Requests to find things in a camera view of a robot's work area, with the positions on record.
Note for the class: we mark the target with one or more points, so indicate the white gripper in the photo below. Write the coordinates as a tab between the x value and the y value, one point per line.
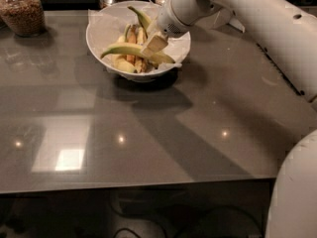
168	21

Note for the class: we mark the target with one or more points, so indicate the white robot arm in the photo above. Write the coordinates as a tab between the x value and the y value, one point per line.
288	36

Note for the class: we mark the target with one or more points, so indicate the upright green-tipped banana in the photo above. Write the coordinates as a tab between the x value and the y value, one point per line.
143	18

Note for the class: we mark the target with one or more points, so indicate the brown spotted banana pieces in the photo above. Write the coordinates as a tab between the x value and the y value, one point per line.
136	35

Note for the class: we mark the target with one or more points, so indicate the long front banana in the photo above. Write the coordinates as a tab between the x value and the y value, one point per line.
135	50

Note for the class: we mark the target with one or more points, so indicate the white bowl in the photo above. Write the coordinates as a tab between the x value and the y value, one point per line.
99	33

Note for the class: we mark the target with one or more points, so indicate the small yellow banana left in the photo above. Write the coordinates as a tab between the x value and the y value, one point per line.
120	61

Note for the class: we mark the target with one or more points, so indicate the white folded card stand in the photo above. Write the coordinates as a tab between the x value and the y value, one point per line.
235	23

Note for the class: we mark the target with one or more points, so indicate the glass jar of grains left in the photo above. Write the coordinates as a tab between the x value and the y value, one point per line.
25	18

